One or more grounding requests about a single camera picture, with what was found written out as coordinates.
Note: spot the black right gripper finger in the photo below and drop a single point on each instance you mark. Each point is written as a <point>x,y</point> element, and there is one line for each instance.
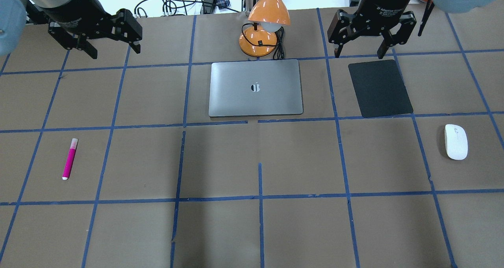
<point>344,28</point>
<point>407,23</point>

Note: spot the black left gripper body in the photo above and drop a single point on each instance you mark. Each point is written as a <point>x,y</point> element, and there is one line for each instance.
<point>64,6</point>

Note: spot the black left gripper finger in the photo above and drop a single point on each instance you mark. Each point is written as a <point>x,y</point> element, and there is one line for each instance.
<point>123,26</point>
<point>69,42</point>

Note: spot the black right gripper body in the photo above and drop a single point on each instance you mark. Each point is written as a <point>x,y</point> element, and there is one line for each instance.
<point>382,2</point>

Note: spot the pink marker pen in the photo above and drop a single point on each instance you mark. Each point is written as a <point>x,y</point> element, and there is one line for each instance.
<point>70,159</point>

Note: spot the white computer mouse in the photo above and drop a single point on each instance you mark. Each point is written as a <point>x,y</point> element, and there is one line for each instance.
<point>456,142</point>

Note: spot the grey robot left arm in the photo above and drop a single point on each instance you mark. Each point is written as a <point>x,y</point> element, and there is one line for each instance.
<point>14,15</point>

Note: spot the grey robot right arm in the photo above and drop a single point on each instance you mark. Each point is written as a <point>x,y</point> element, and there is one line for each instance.
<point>449,6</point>

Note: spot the black mousepad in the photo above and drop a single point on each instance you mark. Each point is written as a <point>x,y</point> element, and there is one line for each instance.
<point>380,89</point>

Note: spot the orange desk lamp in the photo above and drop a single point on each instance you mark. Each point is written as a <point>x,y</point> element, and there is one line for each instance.
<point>263,33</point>

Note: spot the silver closed laptop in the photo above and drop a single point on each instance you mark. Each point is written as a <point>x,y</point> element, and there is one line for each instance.
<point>255,88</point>

